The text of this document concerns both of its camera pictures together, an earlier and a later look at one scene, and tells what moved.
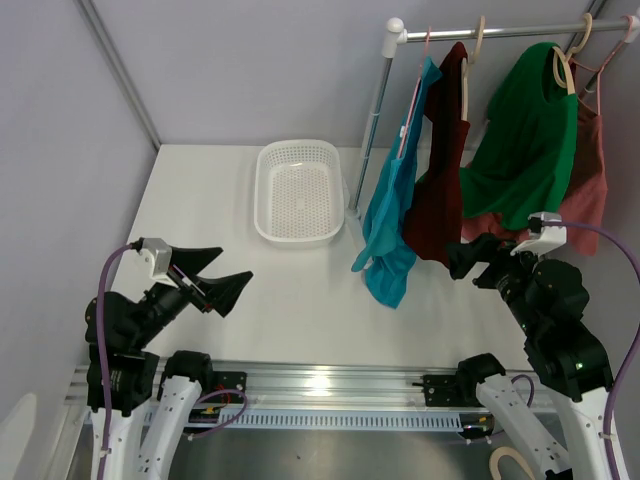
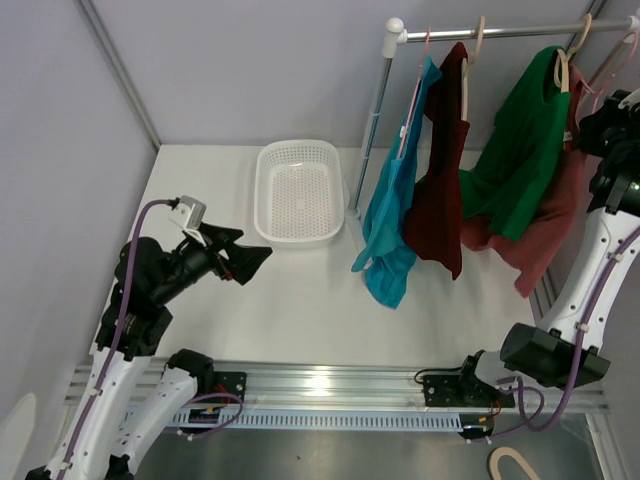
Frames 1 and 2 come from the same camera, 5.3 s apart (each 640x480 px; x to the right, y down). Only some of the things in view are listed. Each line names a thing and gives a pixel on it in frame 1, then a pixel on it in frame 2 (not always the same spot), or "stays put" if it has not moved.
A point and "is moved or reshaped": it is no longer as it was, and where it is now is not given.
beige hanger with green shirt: (561, 63) stays put
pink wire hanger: (598, 71) to (624, 52)
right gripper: (465, 254) to (611, 112)
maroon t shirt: (433, 216) stays put
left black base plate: (228, 380) stays put
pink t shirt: (583, 211) is moved or reshaped
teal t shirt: (390, 261) stays put
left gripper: (220, 292) to (243, 260)
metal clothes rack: (396, 35) stays put
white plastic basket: (298, 192) stays put
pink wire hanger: (416, 93) stays put
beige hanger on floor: (502, 451) stays put
